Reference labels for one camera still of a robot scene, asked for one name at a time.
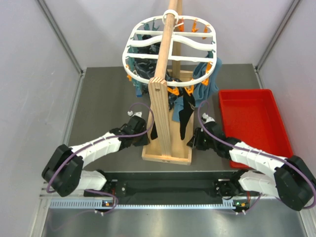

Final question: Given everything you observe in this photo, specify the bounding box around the red plastic tray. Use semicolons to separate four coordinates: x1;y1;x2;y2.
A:
218;89;293;158

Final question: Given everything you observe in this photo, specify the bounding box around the blue ribbed sock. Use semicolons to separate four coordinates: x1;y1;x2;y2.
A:
171;57;222;122

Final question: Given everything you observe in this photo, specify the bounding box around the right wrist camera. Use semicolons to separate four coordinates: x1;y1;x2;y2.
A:
201;113;215;124

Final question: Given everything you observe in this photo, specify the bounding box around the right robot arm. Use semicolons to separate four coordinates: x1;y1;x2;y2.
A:
187;114;316;211

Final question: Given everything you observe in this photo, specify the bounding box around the wooden hanger stand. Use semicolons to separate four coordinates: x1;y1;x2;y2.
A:
142;0;192;165

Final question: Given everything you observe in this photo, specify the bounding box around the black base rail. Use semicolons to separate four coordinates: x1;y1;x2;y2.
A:
108;171;245;205

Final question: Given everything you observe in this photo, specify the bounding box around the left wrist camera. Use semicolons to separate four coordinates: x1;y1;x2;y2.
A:
127;111;142;118

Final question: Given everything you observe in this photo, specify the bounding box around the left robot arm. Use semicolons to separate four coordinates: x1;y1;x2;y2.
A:
41;111;149;197

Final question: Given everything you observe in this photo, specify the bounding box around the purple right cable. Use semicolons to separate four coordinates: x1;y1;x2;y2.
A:
197;99;316;210

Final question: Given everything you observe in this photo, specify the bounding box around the white round clip hanger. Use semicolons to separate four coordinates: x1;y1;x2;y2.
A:
122;9;217;88

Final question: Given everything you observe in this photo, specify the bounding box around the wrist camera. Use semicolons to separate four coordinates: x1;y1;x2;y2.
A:
127;111;142;118
201;113;215;124

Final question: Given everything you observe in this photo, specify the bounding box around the black patterned sock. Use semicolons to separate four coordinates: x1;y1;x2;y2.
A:
128;42;183;110

